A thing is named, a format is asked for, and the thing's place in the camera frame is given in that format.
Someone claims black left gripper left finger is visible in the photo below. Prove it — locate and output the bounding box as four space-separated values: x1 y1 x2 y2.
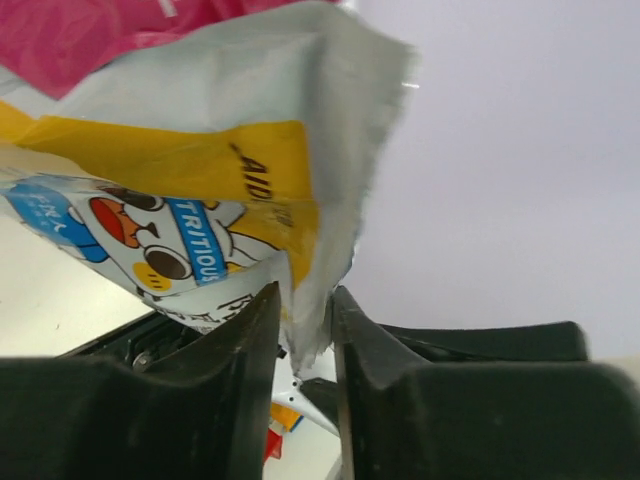
1 283 281 479

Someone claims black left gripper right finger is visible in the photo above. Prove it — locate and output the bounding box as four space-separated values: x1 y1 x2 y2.
331 288 639 479

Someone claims pet food bag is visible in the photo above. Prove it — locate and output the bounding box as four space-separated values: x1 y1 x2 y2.
1 1 415 368

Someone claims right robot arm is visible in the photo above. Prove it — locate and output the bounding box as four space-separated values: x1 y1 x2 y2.
273 288 639 479

